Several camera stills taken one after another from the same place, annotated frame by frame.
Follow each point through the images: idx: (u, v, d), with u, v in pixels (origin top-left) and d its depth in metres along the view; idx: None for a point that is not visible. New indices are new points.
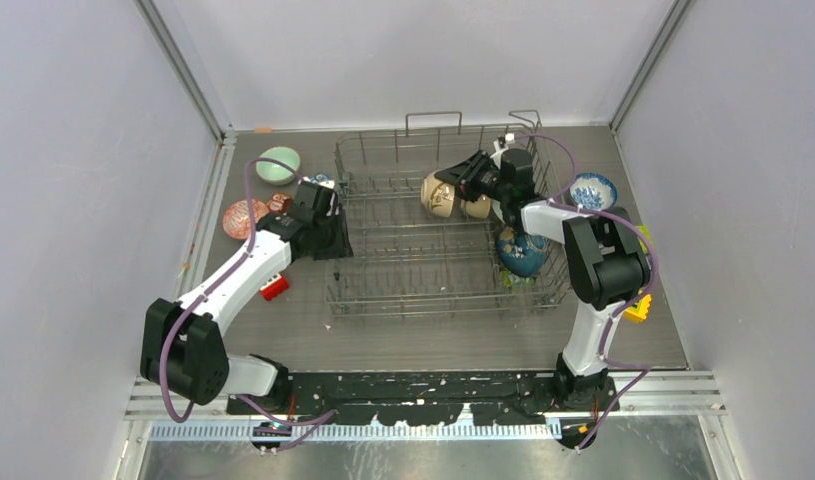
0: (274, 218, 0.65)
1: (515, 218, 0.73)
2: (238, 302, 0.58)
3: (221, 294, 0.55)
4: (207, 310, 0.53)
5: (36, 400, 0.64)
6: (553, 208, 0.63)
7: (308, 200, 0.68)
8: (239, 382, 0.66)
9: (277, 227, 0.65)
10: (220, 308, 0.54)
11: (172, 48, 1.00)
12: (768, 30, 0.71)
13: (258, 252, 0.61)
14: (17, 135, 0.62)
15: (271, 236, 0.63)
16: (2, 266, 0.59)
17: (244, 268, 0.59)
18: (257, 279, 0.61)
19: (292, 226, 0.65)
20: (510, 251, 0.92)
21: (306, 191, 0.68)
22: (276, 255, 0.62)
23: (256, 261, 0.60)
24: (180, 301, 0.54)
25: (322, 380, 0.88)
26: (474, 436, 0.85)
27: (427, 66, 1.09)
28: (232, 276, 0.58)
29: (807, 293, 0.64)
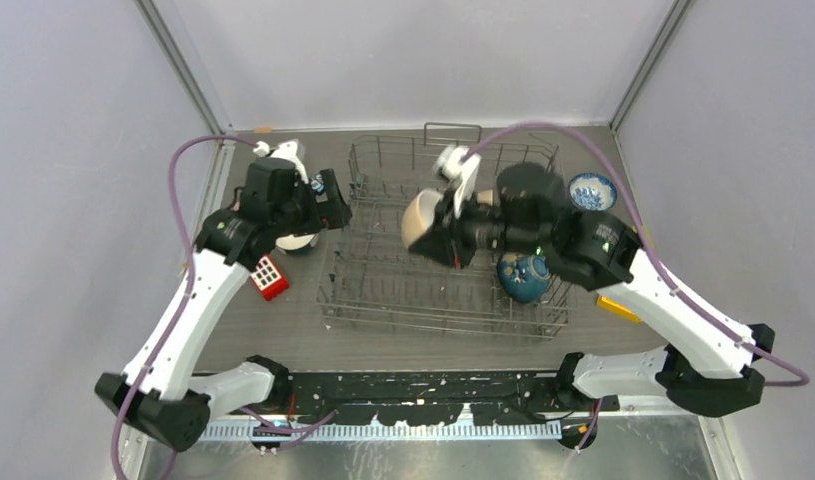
0: (215, 229, 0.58)
1: (592, 268, 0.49)
2: (196, 351, 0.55)
3: (167, 360, 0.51)
4: (154, 386, 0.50)
5: (36, 400, 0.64)
6: (686, 314, 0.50)
7: (262, 189, 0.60)
8: (233, 401, 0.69)
9: (220, 239, 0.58)
10: (168, 376, 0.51)
11: (172, 48, 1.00)
12: (768, 29, 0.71)
13: (200, 288, 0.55)
14: (15, 134, 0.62)
15: (214, 257, 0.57)
16: (3, 265, 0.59)
17: (187, 319, 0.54)
18: (210, 318, 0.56)
19: (238, 236, 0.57)
20: (510, 274, 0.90)
21: (257, 180, 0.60)
22: (223, 286, 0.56)
23: (201, 303, 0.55)
24: (125, 372, 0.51)
25: (322, 380, 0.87)
26: (474, 436, 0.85)
27: (428, 66, 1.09)
28: (174, 331, 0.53)
29: (808, 293, 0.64)
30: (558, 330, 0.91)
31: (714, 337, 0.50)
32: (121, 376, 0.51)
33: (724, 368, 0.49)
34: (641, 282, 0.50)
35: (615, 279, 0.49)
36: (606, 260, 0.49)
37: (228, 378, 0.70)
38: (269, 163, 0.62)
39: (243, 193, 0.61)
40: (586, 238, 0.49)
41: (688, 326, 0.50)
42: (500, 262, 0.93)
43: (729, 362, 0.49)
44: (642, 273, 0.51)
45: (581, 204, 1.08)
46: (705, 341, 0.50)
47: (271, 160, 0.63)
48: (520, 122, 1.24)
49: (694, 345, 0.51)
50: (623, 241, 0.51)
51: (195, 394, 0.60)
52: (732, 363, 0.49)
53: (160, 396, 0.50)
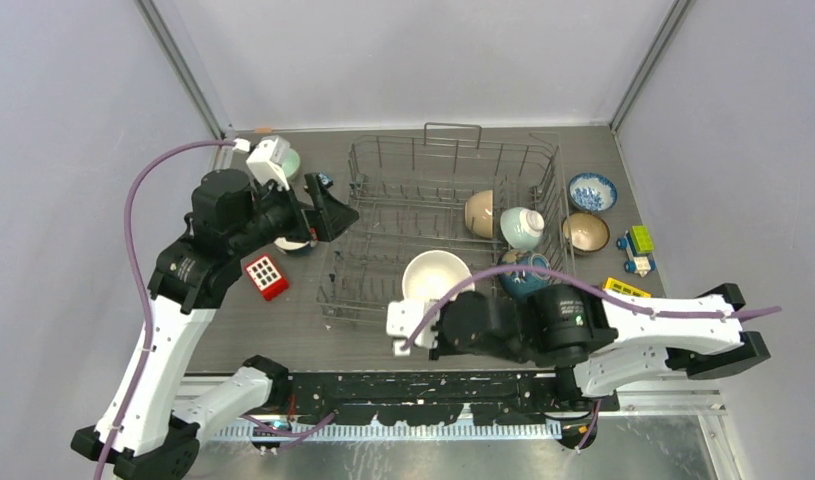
0: (168, 270, 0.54)
1: (578, 347, 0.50)
2: (169, 396, 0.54)
3: (136, 417, 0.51)
4: (127, 444, 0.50)
5: (37, 399, 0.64)
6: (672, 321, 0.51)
7: (212, 220, 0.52)
8: (228, 419, 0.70)
9: (175, 282, 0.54)
10: (138, 432, 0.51)
11: (172, 48, 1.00)
12: (768, 30, 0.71)
13: (159, 341, 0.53)
14: (14, 133, 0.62)
15: (171, 306, 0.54)
16: (2, 266, 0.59)
17: (150, 374, 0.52)
18: (177, 365, 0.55)
19: (192, 280, 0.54)
20: (510, 274, 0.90)
21: (202, 210, 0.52)
22: (183, 336, 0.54)
23: (163, 354, 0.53)
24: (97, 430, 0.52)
25: (322, 380, 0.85)
26: (474, 436, 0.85)
27: (427, 66, 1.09)
28: (139, 387, 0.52)
29: (808, 293, 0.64)
30: None
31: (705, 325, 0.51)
32: (95, 431, 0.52)
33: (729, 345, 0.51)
34: (622, 329, 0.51)
35: (605, 341, 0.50)
36: (588, 332, 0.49)
37: (222, 394, 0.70)
38: (216, 184, 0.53)
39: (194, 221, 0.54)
40: (557, 324, 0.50)
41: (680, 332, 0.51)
42: (501, 262, 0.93)
43: (730, 339, 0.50)
44: (618, 320, 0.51)
45: (581, 204, 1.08)
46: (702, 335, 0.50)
47: (219, 177, 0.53)
48: (520, 122, 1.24)
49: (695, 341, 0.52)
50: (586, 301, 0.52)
51: (184, 424, 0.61)
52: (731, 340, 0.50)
53: (135, 454, 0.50)
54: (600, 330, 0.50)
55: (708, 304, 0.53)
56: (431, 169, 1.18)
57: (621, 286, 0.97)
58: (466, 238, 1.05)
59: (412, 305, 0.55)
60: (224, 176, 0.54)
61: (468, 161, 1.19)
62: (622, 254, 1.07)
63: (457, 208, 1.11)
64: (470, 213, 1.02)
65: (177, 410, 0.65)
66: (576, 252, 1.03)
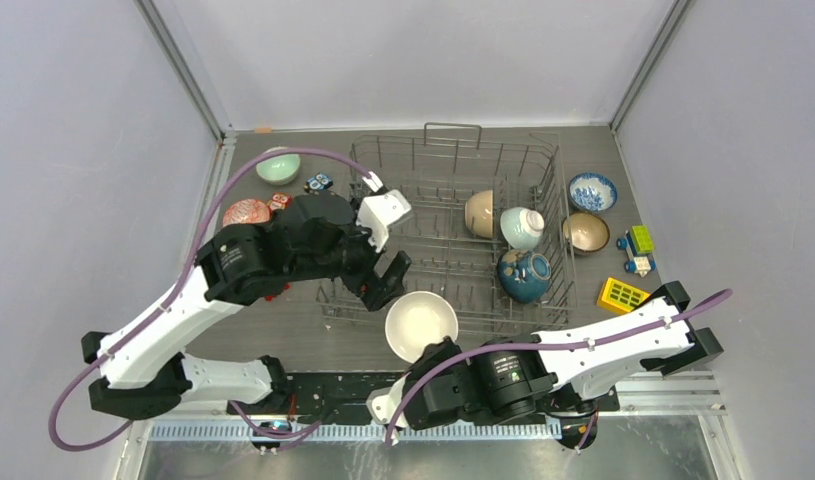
0: (218, 251, 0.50)
1: (524, 401, 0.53)
2: (164, 353, 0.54)
3: (125, 358, 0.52)
4: (108, 375, 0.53)
5: (37, 399, 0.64)
6: (613, 343, 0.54)
7: (292, 231, 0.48)
8: (217, 392, 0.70)
9: (219, 265, 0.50)
10: (121, 370, 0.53)
11: (172, 48, 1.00)
12: (768, 29, 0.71)
13: (177, 307, 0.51)
14: (16, 133, 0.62)
15: (202, 283, 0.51)
16: (1, 265, 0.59)
17: (154, 330, 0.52)
18: (182, 333, 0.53)
19: (229, 272, 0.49)
20: (510, 273, 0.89)
21: (292, 219, 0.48)
22: (197, 315, 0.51)
23: (171, 320, 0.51)
24: (102, 343, 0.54)
25: (322, 380, 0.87)
26: (474, 436, 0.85)
27: (428, 65, 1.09)
28: (140, 334, 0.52)
29: (808, 292, 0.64)
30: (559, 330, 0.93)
31: (649, 337, 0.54)
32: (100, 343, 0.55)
33: (678, 349, 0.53)
34: (564, 370, 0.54)
35: (547, 389, 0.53)
36: (527, 385, 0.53)
37: (225, 371, 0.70)
38: (320, 205, 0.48)
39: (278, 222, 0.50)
40: (498, 384, 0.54)
41: (625, 349, 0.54)
42: (500, 261, 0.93)
43: (674, 344, 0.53)
44: (557, 362, 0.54)
45: (581, 204, 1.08)
46: (647, 348, 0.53)
47: (329, 201, 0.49)
48: (520, 122, 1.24)
49: (644, 354, 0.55)
50: (526, 356, 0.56)
51: (181, 375, 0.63)
52: (678, 344, 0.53)
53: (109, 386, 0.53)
54: (538, 379, 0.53)
55: (649, 315, 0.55)
56: (431, 169, 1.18)
57: (621, 286, 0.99)
58: (465, 237, 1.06)
59: (382, 399, 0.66)
60: (337, 202, 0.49)
61: (468, 161, 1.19)
62: (622, 254, 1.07)
63: (457, 208, 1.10)
64: (470, 213, 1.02)
65: (187, 359, 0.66)
66: (576, 252, 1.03)
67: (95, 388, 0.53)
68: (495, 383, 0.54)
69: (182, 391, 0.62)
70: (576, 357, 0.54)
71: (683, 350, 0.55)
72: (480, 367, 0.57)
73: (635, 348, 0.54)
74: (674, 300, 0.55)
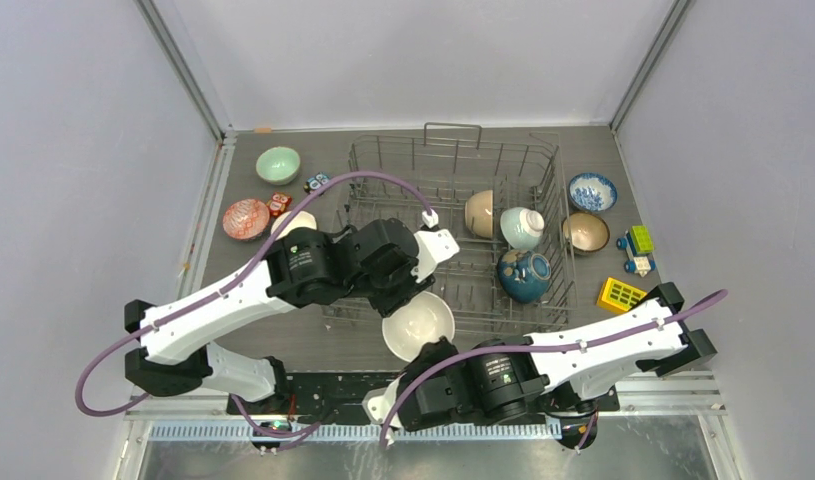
0: (289, 251, 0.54)
1: (515, 403, 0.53)
2: (204, 337, 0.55)
3: (170, 334, 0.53)
4: (148, 347, 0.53)
5: (38, 398, 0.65)
6: (607, 345, 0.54)
7: (366, 248, 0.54)
8: (229, 386, 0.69)
9: (287, 265, 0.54)
10: (161, 345, 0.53)
11: (172, 49, 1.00)
12: (769, 28, 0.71)
13: (236, 295, 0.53)
14: (16, 133, 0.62)
15: (266, 278, 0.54)
16: (2, 265, 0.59)
17: (207, 312, 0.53)
18: (230, 321, 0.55)
19: (296, 273, 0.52)
20: (510, 274, 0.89)
21: (368, 239, 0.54)
22: (253, 307, 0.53)
23: (229, 306, 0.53)
24: (147, 313, 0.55)
25: (322, 380, 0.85)
26: (473, 435, 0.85)
27: (427, 65, 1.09)
28: (191, 313, 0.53)
29: (808, 293, 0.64)
30: (559, 329, 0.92)
31: (642, 339, 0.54)
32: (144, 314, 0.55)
33: (671, 350, 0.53)
34: (556, 371, 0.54)
35: (538, 391, 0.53)
36: (518, 388, 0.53)
37: (241, 366, 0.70)
38: (395, 232, 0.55)
39: (352, 237, 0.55)
40: (490, 385, 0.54)
41: (619, 352, 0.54)
42: (500, 261, 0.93)
43: (668, 345, 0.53)
44: (549, 364, 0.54)
45: (581, 204, 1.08)
46: (641, 350, 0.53)
47: (403, 230, 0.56)
48: (520, 122, 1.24)
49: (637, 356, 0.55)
50: (518, 358, 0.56)
51: (205, 362, 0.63)
52: (671, 346, 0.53)
53: (146, 358, 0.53)
54: (529, 382, 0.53)
55: (643, 316, 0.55)
56: (431, 169, 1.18)
57: (621, 286, 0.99)
58: (466, 237, 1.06)
59: (377, 399, 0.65)
60: (408, 233, 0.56)
61: (468, 161, 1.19)
62: (622, 254, 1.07)
63: (457, 208, 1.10)
64: (470, 213, 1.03)
65: (209, 345, 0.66)
66: (576, 252, 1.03)
67: (133, 359, 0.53)
68: (488, 386, 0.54)
69: (202, 374, 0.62)
70: (568, 358, 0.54)
71: (679, 352, 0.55)
72: (472, 368, 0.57)
73: (628, 350, 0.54)
74: (667, 302, 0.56)
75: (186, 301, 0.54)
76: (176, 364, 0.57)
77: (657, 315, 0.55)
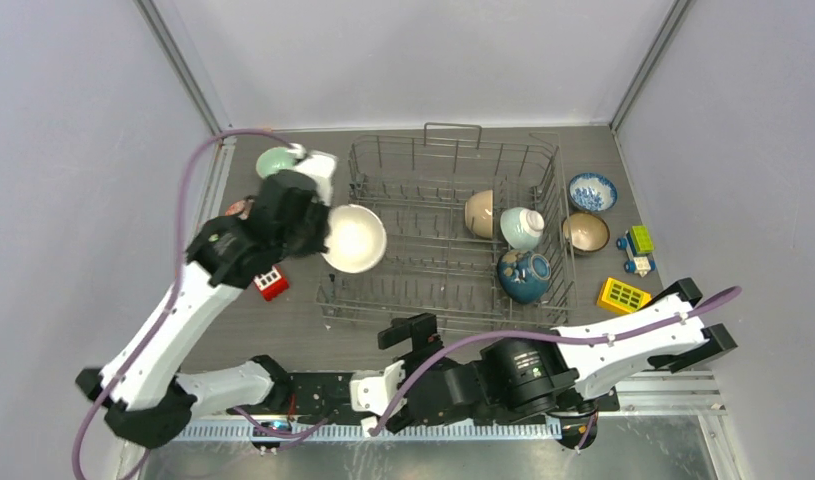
0: (209, 242, 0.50)
1: (544, 399, 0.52)
2: (175, 362, 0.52)
3: (139, 373, 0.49)
4: (124, 397, 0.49)
5: (37, 399, 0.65)
6: (632, 337, 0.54)
7: (270, 207, 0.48)
8: (223, 401, 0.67)
9: (213, 254, 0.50)
10: (137, 388, 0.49)
11: (172, 48, 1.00)
12: (768, 29, 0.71)
13: (181, 304, 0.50)
14: (18, 133, 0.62)
15: (201, 273, 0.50)
16: (2, 265, 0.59)
17: (163, 335, 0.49)
18: (191, 334, 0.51)
19: (225, 257, 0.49)
20: (510, 274, 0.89)
21: (266, 193, 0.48)
22: (204, 306, 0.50)
23: (179, 321, 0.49)
24: (103, 374, 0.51)
25: (322, 380, 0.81)
26: (474, 435, 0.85)
27: (428, 66, 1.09)
28: (147, 346, 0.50)
29: (807, 293, 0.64)
30: None
31: (665, 333, 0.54)
32: (102, 373, 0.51)
33: (692, 345, 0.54)
34: (584, 363, 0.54)
35: (568, 385, 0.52)
36: (548, 381, 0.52)
37: (224, 380, 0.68)
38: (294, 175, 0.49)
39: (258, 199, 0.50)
40: (519, 380, 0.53)
41: (644, 345, 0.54)
42: (500, 261, 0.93)
43: (691, 339, 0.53)
44: (578, 358, 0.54)
45: (581, 204, 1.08)
46: (665, 343, 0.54)
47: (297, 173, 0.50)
48: (520, 122, 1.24)
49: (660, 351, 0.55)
50: (545, 350, 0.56)
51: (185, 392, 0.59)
52: (694, 339, 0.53)
53: (126, 408, 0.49)
54: (558, 375, 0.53)
55: (665, 310, 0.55)
56: (431, 169, 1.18)
57: (621, 286, 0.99)
58: (465, 238, 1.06)
59: (374, 383, 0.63)
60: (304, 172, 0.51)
61: (468, 161, 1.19)
62: (622, 254, 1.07)
63: (457, 208, 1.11)
64: (470, 213, 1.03)
65: (180, 377, 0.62)
66: (576, 252, 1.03)
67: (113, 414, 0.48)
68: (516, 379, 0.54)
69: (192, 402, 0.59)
70: (596, 352, 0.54)
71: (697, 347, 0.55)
72: (497, 360, 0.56)
73: (651, 344, 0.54)
74: (688, 295, 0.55)
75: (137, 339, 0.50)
76: (159, 404, 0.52)
77: (680, 310, 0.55)
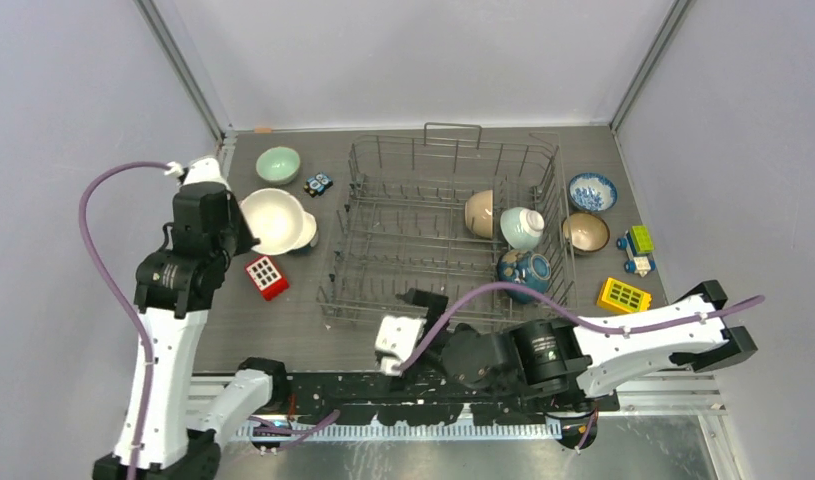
0: (153, 281, 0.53)
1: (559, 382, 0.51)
2: (181, 409, 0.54)
3: (156, 429, 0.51)
4: (154, 458, 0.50)
5: (37, 399, 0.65)
6: (649, 331, 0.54)
7: (194, 222, 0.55)
8: (235, 422, 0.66)
9: (163, 290, 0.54)
10: (162, 443, 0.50)
11: (172, 48, 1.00)
12: (768, 28, 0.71)
13: (161, 351, 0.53)
14: (17, 134, 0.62)
15: (162, 315, 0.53)
16: (1, 265, 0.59)
17: (159, 384, 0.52)
18: (182, 377, 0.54)
19: (178, 285, 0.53)
20: (510, 274, 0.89)
21: (184, 212, 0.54)
22: (182, 342, 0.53)
23: (168, 367, 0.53)
24: (119, 455, 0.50)
25: (322, 380, 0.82)
26: (473, 435, 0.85)
27: (427, 65, 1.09)
28: (150, 403, 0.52)
29: (807, 292, 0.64)
30: None
31: (682, 331, 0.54)
32: (115, 456, 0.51)
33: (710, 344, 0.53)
34: (596, 351, 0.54)
35: (580, 369, 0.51)
36: (563, 364, 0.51)
37: (225, 402, 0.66)
38: (196, 189, 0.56)
39: (176, 227, 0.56)
40: (535, 361, 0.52)
41: (660, 340, 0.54)
42: (500, 261, 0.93)
43: (710, 338, 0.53)
44: (591, 345, 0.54)
45: (581, 204, 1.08)
46: (681, 340, 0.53)
47: (195, 186, 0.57)
48: (520, 122, 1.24)
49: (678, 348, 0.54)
50: (562, 336, 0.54)
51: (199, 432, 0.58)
52: (712, 339, 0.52)
53: (163, 467, 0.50)
54: (573, 360, 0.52)
55: (685, 309, 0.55)
56: (431, 169, 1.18)
57: (621, 286, 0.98)
58: (465, 238, 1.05)
59: (408, 324, 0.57)
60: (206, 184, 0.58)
61: (467, 161, 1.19)
62: (622, 254, 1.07)
63: (457, 208, 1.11)
64: (470, 213, 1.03)
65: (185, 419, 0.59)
66: (576, 252, 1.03)
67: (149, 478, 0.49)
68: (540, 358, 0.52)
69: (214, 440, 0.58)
70: (611, 343, 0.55)
71: (715, 348, 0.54)
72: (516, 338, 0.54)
73: (668, 341, 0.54)
74: (710, 296, 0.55)
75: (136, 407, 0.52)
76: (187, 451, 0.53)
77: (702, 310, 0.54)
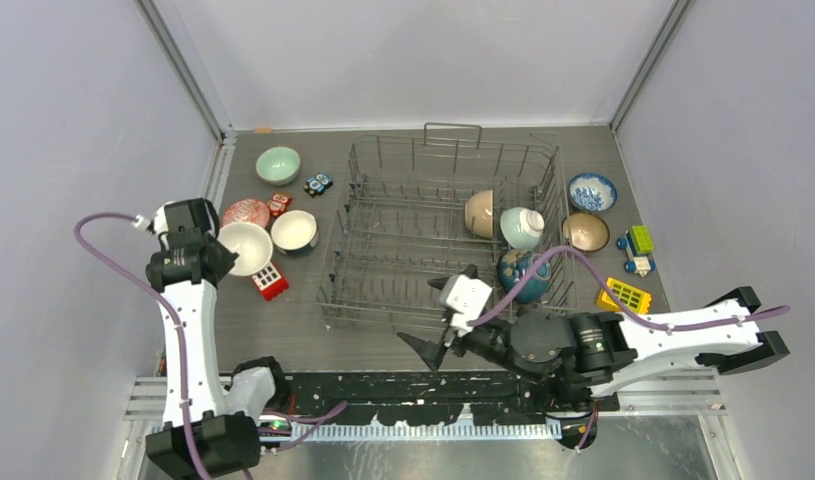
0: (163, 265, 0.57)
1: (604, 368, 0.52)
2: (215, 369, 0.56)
3: (200, 382, 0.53)
4: (206, 407, 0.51)
5: (37, 399, 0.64)
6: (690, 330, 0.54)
7: (184, 222, 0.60)
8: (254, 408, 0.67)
9: (174, 271, 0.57)
10: (208, 395, 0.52)
11: (172, 48, 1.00)
12: (768, 28, 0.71)
13: (187, 314, 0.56)
14: (17, 134, 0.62)
15: (180, 286, 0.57)
16: (1, 265, 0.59)
17: (192, 342, 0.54)
18: (210, 337, 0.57)
19: (188, 261, 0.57)
20: (510, 274, 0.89)
21: (177, 212, 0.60)
22: (205, 304, 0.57)
23: (197, 328, 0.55)
24: (169, 421, 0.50)
25: (322, 380, 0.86)
26: (473, 436, 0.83)
27: (427, 65, 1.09)
28: (187, 362, 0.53)
29: (807, 293, 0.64)
30: None
31: (721, 331, 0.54)
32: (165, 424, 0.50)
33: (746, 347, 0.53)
34: (640, 344, 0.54)
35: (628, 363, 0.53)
36: (609, 357, 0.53)
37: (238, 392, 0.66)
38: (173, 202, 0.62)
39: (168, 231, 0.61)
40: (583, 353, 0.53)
41: (698, 340, 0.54)
42: (501, 261, 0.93)
43: (746, 341, 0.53)
44: (636, 338, 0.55)
45: (581, 204, 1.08)
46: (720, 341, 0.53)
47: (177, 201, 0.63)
48: (520, 122, 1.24)
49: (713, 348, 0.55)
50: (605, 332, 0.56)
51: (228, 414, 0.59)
52: (749, 342, 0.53)
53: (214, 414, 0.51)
54: (620, 353, 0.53)
55: (723, 311, 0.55)
56: (431, 169, 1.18)
57: (621, 286, 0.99)
58: (465, 238, 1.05)
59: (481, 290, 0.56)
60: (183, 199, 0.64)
61: (467, 161, 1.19)
62: (622, 254, 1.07)
63: (457, 208, 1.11)
64: (470, 213, 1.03)
65: None
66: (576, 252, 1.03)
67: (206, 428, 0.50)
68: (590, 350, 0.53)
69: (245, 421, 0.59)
70: (654, 338, 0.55)
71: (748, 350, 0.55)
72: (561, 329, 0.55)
73: (705, 341, 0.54)
74: (748, 300, 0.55)
75: (176, 370, 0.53)
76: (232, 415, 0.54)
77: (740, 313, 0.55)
